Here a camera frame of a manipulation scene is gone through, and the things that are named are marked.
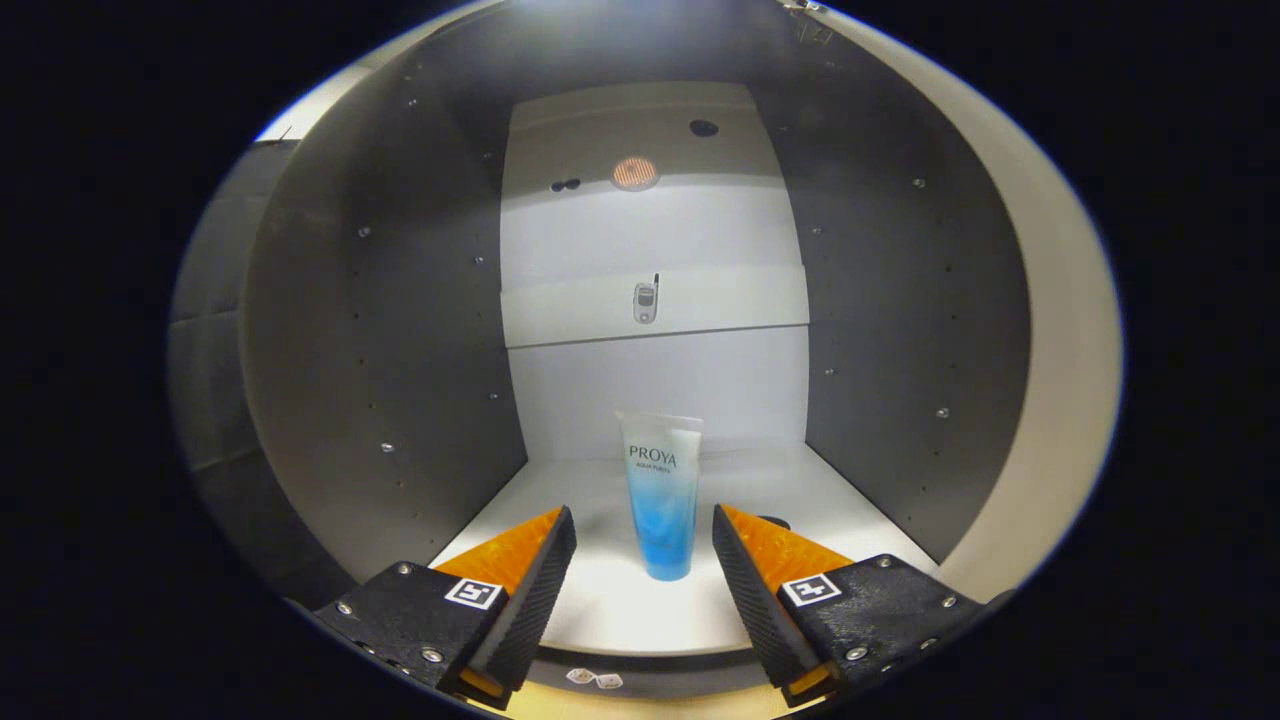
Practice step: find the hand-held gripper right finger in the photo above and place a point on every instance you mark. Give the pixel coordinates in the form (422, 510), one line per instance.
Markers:
(755, 610)

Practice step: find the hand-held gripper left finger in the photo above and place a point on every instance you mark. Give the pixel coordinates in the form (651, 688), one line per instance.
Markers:
(530, 610)

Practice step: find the blue and white tube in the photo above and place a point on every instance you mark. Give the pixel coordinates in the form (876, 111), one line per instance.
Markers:
(662, 500)

